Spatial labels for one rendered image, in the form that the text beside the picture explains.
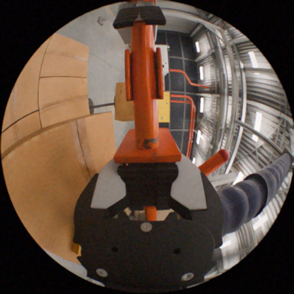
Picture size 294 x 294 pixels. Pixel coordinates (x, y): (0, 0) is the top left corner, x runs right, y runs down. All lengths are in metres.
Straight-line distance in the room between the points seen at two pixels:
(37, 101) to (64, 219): 0.60
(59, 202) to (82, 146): 0.12
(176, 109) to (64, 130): 10.92
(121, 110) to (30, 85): 1.31
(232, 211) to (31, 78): 0.99
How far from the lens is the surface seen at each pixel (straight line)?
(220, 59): 6.42
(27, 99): 0.65
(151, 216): 0.19
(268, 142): 1.95
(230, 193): 0.37
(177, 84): 11.04
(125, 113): 1.52
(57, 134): 0.16
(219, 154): 0.17
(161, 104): 7.41
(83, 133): 0.21
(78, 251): 0.20
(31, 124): 0.64
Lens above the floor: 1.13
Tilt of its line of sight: 2 degrees down
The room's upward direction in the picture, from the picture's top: 89 degrees clockwise
